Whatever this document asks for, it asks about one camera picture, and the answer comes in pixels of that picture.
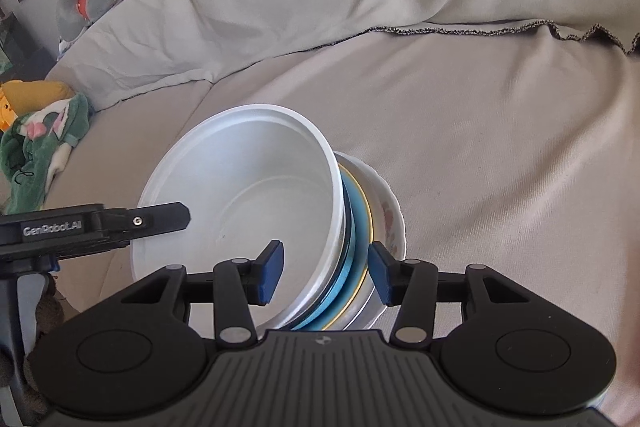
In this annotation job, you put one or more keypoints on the white paper cup bowl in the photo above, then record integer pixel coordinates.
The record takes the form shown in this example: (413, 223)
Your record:
(249, 175)

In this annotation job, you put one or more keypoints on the blue enamel bowl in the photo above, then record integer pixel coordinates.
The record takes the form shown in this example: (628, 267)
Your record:
(309, 320)

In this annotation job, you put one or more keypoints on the white bowl yellow rim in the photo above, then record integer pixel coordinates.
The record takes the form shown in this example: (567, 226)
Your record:
(339, 313)

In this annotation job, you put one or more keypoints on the green floral cloth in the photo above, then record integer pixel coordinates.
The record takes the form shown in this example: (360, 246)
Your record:
(36, 148)

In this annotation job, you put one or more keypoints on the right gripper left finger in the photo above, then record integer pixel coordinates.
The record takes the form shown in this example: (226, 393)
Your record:
(238, 284)

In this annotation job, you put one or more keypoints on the floral white plate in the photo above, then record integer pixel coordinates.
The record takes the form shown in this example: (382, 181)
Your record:
(364, 308)

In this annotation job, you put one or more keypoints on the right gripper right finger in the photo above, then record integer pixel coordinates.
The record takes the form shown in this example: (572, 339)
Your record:
(410, 285)

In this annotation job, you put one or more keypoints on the yellow plush toy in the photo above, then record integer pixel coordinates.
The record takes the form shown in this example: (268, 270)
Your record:
(19, 98)

